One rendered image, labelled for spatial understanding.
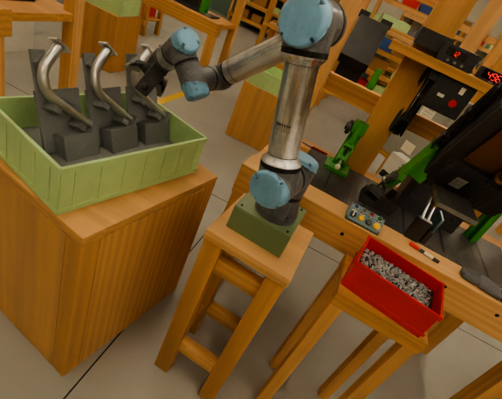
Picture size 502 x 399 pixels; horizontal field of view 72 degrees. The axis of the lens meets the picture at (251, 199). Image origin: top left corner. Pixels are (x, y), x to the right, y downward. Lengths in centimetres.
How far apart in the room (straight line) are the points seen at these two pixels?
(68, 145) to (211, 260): 61
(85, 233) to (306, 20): 82
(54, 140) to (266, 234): 77
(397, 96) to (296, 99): 109
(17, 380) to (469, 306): 180
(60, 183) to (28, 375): 91
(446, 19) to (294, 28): 115
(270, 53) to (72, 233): 77
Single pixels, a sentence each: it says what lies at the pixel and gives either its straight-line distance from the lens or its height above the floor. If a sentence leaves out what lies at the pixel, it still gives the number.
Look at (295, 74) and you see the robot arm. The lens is 89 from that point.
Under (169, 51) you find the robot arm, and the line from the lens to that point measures 112.
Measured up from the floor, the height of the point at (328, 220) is 86.
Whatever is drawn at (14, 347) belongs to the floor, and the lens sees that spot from 184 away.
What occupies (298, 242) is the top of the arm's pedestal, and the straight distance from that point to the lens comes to 129.
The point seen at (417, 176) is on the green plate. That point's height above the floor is 112.
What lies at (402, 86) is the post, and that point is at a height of 137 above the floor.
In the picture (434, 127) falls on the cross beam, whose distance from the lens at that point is 206.
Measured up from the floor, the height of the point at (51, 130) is 92.
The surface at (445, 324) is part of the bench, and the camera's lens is 257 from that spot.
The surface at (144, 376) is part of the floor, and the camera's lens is 179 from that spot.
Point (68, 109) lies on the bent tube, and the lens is 129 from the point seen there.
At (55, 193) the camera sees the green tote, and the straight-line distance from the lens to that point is 115.
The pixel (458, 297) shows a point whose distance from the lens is 167.
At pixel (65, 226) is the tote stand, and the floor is 78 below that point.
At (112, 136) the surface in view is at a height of 91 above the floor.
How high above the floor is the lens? 158
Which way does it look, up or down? 32 degrees down
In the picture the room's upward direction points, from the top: 25 degrees clockwise
